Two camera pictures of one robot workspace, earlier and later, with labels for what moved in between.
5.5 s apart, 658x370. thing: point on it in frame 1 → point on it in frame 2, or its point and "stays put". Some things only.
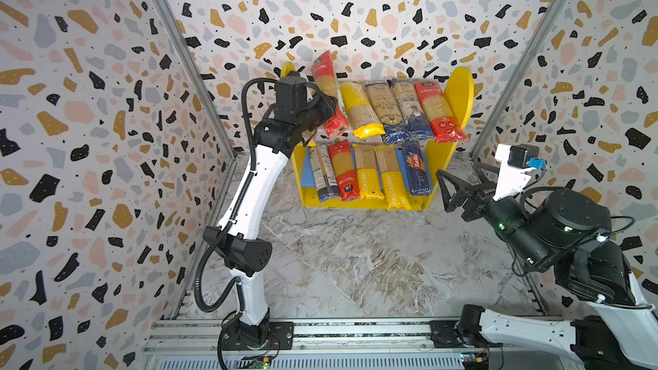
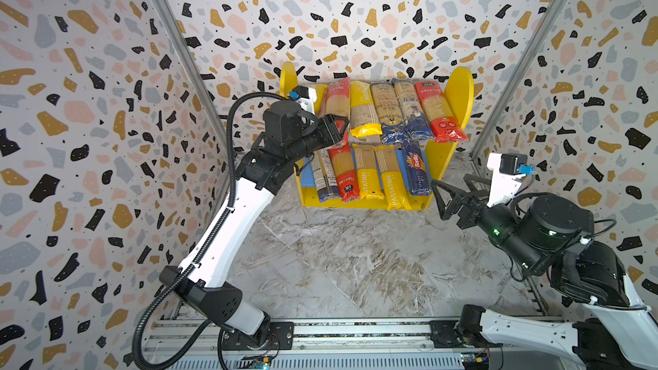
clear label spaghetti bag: (324, 173) stays put
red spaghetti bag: (323, 74) → (337, 102)
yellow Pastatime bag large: (367, 172) stays put
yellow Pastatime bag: (391, 176) stays put
